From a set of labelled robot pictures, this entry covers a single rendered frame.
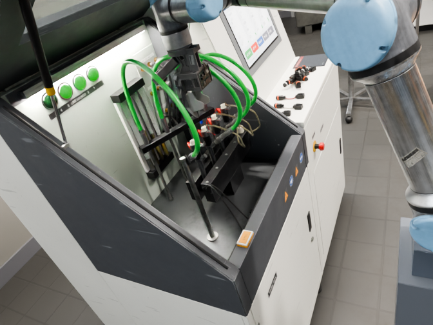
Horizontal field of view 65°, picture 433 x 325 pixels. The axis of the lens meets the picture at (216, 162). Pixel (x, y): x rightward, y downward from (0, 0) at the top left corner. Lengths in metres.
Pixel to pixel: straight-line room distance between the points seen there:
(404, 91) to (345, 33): 0.14
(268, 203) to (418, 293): 0.44
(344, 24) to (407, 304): 0.77
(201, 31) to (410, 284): 1.03
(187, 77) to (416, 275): 0.79
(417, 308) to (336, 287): 0.91
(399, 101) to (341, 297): 1.43
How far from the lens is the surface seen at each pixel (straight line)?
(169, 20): 0.89
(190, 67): 0.94
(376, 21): 0.58
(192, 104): 0.99
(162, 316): 1.32
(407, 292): 1.06
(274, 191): 1.07
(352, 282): 2.00
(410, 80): 0.65
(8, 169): 1.17
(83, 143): 1.14
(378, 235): 2.20
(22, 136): 0.96
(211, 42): 1.32
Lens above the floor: 1.64
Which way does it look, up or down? 33 degrees down
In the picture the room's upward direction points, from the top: 18 degrees counter-clockwise
